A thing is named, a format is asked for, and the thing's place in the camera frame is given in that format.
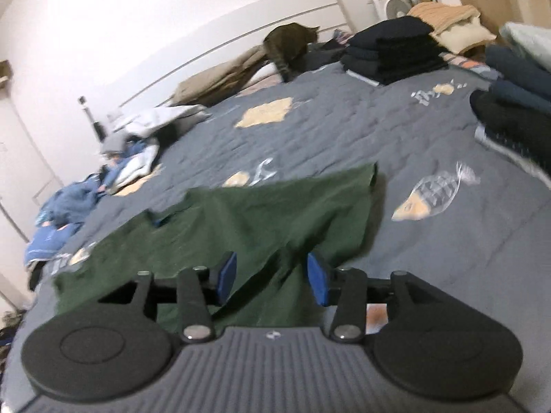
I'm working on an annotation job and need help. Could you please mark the blue white crumpled bedding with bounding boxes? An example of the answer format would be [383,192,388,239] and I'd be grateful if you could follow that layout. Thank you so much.
[103,142,163,195]

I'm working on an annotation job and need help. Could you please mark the stack of dark folded clothes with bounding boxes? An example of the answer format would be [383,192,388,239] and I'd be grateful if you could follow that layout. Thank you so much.
[469,21,551,178]

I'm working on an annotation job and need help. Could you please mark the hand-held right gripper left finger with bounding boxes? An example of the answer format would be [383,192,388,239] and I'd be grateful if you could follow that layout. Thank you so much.
[99,252,238,345]

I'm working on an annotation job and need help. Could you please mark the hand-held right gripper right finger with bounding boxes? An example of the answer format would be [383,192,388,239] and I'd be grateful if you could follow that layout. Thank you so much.
[306,253,436,345]

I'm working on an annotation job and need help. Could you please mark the tabby cat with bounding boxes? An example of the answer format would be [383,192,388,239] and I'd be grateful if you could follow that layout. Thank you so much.
[262,23,322,83]

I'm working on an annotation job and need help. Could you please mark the white headboard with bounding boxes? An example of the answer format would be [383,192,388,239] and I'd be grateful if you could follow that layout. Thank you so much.
[116,0,351,109]

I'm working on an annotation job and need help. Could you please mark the light grey crumpled garment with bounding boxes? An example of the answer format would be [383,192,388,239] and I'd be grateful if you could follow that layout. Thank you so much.
[114,104,211,139]

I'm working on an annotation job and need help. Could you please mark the dark green shirt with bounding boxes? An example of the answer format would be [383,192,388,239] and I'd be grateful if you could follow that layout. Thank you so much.
[52,161,380,337]

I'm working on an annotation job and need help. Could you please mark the khaki clothes pile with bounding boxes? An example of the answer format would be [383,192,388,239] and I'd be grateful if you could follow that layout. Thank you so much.
[172,45,276,107]

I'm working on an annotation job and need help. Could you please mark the orange and cream folded blankets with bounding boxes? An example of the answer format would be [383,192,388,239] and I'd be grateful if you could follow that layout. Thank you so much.
[407,2,497,55]

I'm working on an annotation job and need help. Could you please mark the stack of black folded clothes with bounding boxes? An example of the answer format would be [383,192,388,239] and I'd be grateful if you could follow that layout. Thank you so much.
[342,16,451,87]

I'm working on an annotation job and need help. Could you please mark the white wardrobe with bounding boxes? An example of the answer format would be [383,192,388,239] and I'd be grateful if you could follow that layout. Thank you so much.
[0,95,66,306]

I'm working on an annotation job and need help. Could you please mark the pile of blue and white clothes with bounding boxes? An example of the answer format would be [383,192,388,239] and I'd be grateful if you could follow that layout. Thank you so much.
[23,176,113,268]

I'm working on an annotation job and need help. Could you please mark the grey printed quilt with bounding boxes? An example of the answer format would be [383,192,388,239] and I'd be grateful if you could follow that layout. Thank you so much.
[6,47,551,413]

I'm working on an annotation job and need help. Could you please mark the white fan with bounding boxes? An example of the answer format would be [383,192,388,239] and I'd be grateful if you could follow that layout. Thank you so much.
[372,0,421,21]

